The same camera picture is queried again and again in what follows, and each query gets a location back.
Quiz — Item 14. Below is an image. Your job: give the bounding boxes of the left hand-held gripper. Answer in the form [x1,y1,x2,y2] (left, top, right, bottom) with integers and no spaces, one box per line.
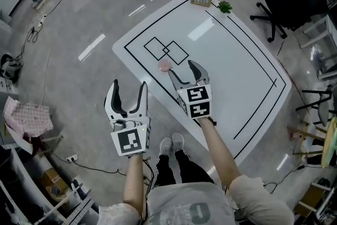
[104,79,152,159]

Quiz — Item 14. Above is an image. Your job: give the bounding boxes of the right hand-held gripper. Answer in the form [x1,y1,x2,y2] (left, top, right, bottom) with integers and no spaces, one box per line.
[167,60,213,120]

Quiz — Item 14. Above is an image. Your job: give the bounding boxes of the small pink round object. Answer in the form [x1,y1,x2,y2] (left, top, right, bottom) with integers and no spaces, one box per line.
[157,59,173,74]

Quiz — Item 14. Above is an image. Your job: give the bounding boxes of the person's right forearm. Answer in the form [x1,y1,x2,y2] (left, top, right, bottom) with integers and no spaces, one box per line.
[200,116,242,191]

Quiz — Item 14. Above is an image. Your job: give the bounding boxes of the person's left forearm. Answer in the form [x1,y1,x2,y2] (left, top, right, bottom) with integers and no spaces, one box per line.
[123,154,148,217]

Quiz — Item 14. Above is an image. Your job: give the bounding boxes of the person's left grey shoe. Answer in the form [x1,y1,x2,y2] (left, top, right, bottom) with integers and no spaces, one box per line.
[158,137,173,158]

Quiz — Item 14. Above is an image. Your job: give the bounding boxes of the person's grey shoe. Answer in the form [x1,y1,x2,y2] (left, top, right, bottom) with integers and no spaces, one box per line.
[171,132,185,151]
[158,137,173,158]

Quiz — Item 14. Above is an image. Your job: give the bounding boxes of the person's right grey shoe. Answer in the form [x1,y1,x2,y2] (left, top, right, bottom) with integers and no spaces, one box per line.
[171,132,185,151]

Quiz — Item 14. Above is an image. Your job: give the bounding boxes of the small green potted plant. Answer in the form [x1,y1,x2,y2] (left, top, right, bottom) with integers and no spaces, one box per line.
[217,0,233,15]

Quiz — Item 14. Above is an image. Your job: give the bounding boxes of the person's black trousers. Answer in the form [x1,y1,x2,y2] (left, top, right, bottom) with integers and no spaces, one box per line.
[154,148,216,188]

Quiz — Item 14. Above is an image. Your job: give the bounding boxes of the pink checked cloth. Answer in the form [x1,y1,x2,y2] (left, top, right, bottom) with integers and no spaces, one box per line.
[3,96,54,138]

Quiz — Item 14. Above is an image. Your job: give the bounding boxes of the brown cardboard box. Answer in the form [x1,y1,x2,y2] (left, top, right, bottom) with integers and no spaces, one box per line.
[39,167,70,194]

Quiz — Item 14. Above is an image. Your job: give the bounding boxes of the person's light grey shirt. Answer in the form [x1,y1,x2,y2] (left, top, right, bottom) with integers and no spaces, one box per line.
[98,174,295,225]

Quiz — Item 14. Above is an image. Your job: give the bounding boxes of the white storage box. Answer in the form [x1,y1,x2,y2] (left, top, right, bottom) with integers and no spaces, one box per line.
[0,77,19,95]

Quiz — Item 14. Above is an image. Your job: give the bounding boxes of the black and grey bag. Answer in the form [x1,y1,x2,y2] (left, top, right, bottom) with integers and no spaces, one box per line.
[0,53,25,83]

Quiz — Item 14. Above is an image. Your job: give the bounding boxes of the white metal shelf rack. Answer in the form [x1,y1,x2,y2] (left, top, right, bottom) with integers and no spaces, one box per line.
[0,136,100,225]

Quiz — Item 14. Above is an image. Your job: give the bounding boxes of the black office chair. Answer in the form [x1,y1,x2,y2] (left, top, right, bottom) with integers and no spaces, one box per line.
[249,0,330,43]

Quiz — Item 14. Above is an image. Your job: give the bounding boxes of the wooden stool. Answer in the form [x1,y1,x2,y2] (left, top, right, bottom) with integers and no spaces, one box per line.
[288,123,330,156]

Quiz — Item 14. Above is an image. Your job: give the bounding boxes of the white glass-top table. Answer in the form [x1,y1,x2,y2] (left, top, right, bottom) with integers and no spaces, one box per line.
[299,14,337,80]

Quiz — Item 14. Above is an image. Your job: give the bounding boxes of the round yellow table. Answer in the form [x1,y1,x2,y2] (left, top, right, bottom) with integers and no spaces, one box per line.
[322,116,337,168]

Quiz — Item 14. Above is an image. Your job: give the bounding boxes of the black floor cable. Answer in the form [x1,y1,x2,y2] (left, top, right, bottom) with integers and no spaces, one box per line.
[51,152,127,175]

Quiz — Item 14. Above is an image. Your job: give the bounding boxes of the black frame grey chair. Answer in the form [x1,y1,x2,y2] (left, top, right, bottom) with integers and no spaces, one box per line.
[295,85,337,128]

